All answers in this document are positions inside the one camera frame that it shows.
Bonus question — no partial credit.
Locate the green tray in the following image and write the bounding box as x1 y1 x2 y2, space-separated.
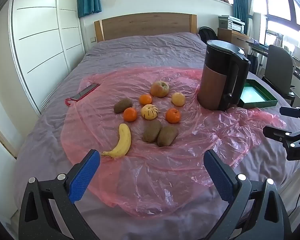
237 79 278 109

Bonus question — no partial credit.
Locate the black and brown kettle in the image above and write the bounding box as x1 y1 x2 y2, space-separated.
197 39 251 111

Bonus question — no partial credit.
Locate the brown kiwi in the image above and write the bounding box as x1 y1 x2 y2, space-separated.
143 119 162 142
114 98 133 114
157 125 178 147

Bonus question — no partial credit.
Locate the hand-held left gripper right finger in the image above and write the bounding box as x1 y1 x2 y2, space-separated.
203 149 293 240

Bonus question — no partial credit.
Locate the wooden drawer cabinet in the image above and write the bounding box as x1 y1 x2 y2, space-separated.
217 27 253 55

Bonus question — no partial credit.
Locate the window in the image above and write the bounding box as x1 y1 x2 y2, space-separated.
262 0 300 68

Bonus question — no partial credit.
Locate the pale yellow orange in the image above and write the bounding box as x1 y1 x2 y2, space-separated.
171 92 185 106

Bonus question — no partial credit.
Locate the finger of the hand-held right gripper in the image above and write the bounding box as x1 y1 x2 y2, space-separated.
280 105 300 125
263 126 300 148

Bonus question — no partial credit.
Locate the striped yellow melon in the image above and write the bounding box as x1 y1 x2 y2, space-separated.
141 104 159 120

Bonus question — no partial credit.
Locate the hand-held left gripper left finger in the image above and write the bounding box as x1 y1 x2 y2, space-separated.
19 149 101 240

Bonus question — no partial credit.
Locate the grey chair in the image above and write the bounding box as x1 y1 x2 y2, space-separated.
261 44 296 105

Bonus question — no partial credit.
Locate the white printer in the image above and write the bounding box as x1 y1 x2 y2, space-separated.
218 15 246 34

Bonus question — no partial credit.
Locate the dark blue bag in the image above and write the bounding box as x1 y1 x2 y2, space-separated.
246 50 259 74

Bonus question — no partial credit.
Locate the white wardrobe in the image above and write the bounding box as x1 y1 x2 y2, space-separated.
9 0 85 115

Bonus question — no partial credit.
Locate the pink plastic sheet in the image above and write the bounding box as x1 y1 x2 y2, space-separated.
60 66 286 217

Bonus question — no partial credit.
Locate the wooden headboard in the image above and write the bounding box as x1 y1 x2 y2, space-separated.
94 12 198 43

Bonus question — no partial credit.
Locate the yellow banana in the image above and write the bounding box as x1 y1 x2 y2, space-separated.
101 123 132 158

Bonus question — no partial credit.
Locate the smartphone with red case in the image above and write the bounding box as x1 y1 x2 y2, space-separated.
65 83 100 105

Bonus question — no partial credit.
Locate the glass desk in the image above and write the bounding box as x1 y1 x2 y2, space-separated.
248 40 270 55

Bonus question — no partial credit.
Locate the orange tangerine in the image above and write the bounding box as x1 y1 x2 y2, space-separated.
139 94 153 105
123 107 138 122
165 108 181 124

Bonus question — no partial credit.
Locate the black backpack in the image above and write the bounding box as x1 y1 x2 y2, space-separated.
198 26 218 45

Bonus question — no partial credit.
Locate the red-green apple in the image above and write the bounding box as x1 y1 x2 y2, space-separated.
150 80 170 98

